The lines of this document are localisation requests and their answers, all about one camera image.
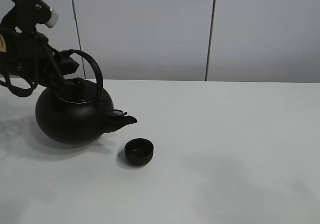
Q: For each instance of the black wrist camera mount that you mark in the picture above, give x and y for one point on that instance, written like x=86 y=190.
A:
x=26 y=14

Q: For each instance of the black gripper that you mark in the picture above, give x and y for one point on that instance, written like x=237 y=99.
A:
x=30 y=56

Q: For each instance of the small black teacup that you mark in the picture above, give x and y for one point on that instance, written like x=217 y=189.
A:
x=139 y=151

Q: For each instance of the black round teapot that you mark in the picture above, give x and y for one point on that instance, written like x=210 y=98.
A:
x=80 y=111

